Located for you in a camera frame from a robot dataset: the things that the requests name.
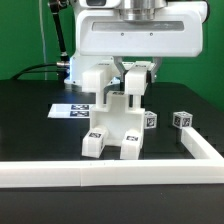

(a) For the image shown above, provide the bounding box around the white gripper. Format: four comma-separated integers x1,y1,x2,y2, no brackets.
75,0,204,83

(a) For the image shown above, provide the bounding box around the white chair seat part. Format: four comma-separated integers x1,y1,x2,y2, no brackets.
90,91,145,146

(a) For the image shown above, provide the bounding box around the white chair back part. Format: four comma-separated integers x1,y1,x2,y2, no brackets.
82,61,155,96

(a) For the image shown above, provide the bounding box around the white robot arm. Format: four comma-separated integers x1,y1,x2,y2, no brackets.
66,0,210,92

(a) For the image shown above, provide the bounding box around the white tagged nut cube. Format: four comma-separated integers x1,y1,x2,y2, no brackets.
145,111,157,129
172,111,193,129

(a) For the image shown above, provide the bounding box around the white base tag sheet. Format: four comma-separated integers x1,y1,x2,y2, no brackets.
48,104,93,119

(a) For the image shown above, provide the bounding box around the white U-shaped obstacle fence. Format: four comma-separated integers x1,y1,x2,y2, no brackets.
0,127,224,188

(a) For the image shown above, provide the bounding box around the black cable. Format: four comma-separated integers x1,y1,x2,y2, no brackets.
11,63,71,80

